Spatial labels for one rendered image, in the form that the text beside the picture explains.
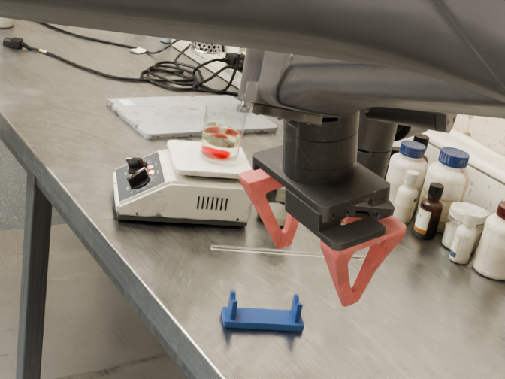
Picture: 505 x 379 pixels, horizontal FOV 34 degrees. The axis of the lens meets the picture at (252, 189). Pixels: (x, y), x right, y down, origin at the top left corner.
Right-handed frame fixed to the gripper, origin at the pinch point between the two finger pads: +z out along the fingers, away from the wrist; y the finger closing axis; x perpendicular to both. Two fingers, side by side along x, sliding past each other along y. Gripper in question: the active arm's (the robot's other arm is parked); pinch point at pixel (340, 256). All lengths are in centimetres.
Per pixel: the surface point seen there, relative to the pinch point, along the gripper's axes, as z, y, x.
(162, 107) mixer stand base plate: 9, 75, 16
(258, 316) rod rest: 9.0, -0.3, 8.5
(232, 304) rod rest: 7.0, -1.1, 12.2
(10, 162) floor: 86, 217, 56
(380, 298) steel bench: 9.9, 7.2, -9.9
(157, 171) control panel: 4.0, 29.8, 19.9
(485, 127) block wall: -5, 43, -37
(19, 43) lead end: 9, 110, 47
